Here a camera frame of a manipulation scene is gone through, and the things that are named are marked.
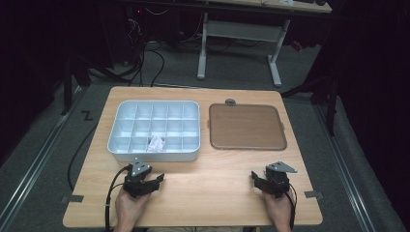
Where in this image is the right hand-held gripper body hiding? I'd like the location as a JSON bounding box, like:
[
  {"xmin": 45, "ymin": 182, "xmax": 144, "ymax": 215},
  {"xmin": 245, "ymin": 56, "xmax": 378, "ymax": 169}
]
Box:
[{"xmin": 263, "ymin": 160, "xmax": 299, "ymax": 199}]

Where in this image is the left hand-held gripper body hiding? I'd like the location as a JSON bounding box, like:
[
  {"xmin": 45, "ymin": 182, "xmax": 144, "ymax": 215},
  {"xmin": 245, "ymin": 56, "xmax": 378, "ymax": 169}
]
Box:
[{"xmin": 122, "ymin": 157, "xmax": 153, "ymax": 198}]

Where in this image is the white sock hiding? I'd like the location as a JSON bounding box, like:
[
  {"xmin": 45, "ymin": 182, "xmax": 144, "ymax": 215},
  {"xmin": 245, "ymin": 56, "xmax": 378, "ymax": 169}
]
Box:
[{"xmin": 146, "ymin": 134, "xmax": 166, "ymax": 154}]

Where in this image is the white compartment storage box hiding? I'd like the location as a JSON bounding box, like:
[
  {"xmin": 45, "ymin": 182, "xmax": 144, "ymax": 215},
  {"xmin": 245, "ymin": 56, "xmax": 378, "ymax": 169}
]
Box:
[{"xmin": 106, "ymin": 100, "xmax": 201, "ymax": 163}]

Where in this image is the person's left hand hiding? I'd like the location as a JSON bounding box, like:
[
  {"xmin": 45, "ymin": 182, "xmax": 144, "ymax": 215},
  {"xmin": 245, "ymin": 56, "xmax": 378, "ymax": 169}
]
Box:
[{"xmin": 114, "ymin": 188, "xmax": 153, "ymax": 227}]

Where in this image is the person's right hand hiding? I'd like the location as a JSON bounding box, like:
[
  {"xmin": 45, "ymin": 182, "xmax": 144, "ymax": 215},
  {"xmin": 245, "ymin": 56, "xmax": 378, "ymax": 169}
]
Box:
[{"xmin": 261, "ymin": 188, "xmax": 296, "ymax": 224}]

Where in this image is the brown tray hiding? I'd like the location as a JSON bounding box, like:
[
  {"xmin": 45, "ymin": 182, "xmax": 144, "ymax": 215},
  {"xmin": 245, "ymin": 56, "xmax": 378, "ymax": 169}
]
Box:
[{"xmin": 208, "ymin": 102, "xmax": 288, "ymax": 152}]

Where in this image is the black metal stand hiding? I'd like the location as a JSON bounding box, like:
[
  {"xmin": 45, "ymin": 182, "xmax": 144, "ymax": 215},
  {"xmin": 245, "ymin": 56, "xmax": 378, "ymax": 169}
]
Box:
[
  {"xmin": 59, "ymin": 54, "xmax": 93, "ymax": 117},
  {"xmin": 279, "ymin": 73, "xmax": 341, "ymax": 136}
]

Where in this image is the dark computer case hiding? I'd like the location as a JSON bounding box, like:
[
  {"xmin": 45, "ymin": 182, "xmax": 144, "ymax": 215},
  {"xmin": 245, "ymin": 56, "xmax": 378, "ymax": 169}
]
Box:
[{"xmin": 124, "ymin": 4, "xmax": 148, "ymax": 66}]

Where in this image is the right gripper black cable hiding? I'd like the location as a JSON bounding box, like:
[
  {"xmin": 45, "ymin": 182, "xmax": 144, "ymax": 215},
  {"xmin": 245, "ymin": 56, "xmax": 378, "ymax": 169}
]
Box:
[{"xmin": 285, "ymin": 183, "xmax": 298, "ymax": 230}]

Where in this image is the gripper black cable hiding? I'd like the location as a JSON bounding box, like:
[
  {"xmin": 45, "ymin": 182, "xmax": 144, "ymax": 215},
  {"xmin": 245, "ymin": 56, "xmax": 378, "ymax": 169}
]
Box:
[
  {"xmin": 285, "ymin": 183, "xmax": 298, "ymax": 230},
  {"xmin": 103, "ymin": 164, "xmax": 133, "ymax": 232}
]

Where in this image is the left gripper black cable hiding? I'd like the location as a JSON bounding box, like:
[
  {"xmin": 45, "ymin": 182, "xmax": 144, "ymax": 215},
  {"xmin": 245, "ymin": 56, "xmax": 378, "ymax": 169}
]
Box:
[{"xmin": 103, "ymin": 164, "xmax": 133, "ymax": 232}]

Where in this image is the metal floor rail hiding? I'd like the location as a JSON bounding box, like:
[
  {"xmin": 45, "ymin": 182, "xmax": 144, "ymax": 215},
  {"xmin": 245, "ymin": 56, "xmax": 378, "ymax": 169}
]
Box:
[
  {"xmin": 313, "ymin": 104, "xmax": 376, "ymax": 232},
  {"xmin": 0, "ymin": 85, "xmax": 83, "ymax": 224}
]

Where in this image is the black looped floor cable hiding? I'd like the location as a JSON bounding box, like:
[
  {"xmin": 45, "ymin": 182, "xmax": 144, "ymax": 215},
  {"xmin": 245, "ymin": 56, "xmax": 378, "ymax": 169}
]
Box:
[{"xmin": 129, "ymin": 40, "xmax": 166, "ymax": 88}]

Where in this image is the wooden desk with white frame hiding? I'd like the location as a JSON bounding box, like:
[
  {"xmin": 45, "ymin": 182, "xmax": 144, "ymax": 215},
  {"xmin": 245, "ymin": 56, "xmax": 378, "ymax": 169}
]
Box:
[{"xmin": 196, "ymin": 0, "xmax": 333, "ymax": 88}]

